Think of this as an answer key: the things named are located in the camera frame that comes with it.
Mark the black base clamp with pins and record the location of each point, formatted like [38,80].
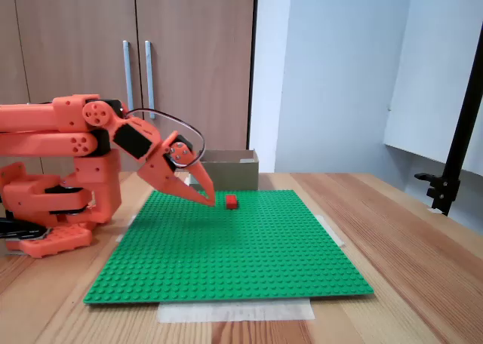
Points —
[19,229]

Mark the small white tape piece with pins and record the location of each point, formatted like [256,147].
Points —
[434,210]

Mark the black camera stand with clamp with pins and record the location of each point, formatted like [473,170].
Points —
[463,132]

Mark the red lego block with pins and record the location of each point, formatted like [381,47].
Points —
[231,202]

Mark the wide masking tape strip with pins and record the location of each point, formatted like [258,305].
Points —
[234,313]

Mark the green lego baseplate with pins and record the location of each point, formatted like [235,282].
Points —
[226,253]

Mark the brown wooden cabinet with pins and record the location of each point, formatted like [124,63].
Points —
[188,38]

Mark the white wall panel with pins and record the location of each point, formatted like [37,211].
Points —
[426,76]

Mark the open cardboard box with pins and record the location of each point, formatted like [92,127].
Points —
[234,174]

